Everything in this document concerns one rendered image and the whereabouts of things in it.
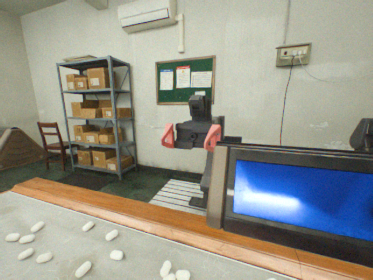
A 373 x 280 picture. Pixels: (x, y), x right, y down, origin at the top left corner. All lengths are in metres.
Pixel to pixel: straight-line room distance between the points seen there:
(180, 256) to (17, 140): 0.46
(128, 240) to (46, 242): 0.25
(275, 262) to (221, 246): 0.14
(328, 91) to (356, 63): 0.34
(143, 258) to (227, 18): 2.49
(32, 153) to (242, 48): 2.28
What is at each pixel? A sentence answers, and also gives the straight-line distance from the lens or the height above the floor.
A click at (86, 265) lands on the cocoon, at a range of 0.55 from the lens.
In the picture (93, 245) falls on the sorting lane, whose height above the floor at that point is 0.74.
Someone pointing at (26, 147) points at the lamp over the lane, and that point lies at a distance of 0.41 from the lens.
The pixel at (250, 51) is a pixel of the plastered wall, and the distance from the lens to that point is 2.37.
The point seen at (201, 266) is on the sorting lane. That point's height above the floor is 0.74.
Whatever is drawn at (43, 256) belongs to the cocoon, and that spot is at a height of 0.76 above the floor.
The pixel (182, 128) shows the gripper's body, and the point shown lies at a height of 1.09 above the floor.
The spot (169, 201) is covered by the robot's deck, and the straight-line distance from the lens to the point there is 0.86.
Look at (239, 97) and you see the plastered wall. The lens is 2.27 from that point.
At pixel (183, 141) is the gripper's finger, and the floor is 1.06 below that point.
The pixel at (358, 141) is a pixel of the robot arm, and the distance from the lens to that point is 0.90.
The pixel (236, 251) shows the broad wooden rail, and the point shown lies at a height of 0.76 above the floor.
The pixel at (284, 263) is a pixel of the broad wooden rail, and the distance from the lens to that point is 0.56.
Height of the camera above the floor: 1.15
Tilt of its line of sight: 12 degrees down
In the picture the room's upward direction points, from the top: straight up
